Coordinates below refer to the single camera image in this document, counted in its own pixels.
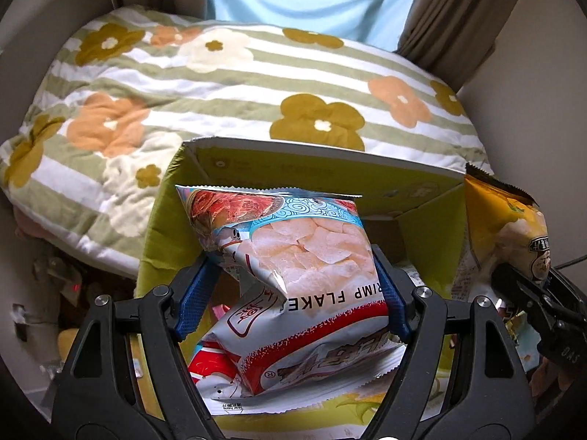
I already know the shrimp chip snack bag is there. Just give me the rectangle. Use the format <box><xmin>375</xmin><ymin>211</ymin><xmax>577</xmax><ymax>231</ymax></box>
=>
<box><xmin>175</xmin><ymin>184</ymin><xmax>410</xmax><ymax>397</ymax></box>

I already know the striped floral quilt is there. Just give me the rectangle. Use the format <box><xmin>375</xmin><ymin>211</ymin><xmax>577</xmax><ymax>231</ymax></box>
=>
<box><xmin>0</xmin><ymin>4</ymin><xmax>495</xmax><ymax>281</ymax></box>

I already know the green cardboard box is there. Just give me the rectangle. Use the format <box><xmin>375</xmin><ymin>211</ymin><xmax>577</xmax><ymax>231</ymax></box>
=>
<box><xmin>135</xmin><ymin>140</ymin><xmax>468</xmax><ymax>440</ymax></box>

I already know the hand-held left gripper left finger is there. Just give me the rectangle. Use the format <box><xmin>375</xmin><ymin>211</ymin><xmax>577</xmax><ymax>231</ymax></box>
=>
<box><xmin>50</xmin><ymin>257</ymin><xmax>225</xmax><ymax>440</ymax></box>

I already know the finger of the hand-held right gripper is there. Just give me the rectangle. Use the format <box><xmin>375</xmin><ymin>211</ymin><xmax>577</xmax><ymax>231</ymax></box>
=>
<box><xmin>492</xmin><ymin>262</ymin><xmax>558</xmax><ymax>333</ymax></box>
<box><xmin>547</xmin><ymin>268</ymin><xmax>587</xmax><ymax>324</ymax></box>

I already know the black cable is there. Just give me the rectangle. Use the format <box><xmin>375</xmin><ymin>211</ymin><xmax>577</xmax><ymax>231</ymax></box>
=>
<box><xmin>553</xmin><ymin>254</ymin><xmax>587</xmax><ymax>270</ymax></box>

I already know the yellow snack bag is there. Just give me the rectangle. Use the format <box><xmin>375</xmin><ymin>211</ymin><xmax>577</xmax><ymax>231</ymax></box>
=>
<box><xmin>452</xmin><ymin>162</ymin><xmax>550</xmax><ymax>315</ymax></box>

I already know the red white snack bag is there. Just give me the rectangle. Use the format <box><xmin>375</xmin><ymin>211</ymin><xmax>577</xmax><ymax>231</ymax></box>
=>
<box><xmin>187</xmin><ymin>343</ymin><xmax>383</xmax><ymax>419</ymax></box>

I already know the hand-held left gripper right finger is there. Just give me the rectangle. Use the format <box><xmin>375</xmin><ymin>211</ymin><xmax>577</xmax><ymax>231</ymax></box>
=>
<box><xmin>362</xmin><ymin>243</ymin><xmax>537</xmax><ymax>440</ymax></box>

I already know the pink cloth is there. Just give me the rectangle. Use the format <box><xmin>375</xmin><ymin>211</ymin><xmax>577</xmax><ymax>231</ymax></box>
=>
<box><xmin>13</xmin><ymin>206</ymin><xmax>49</xmax><ymax>241</ymax></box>

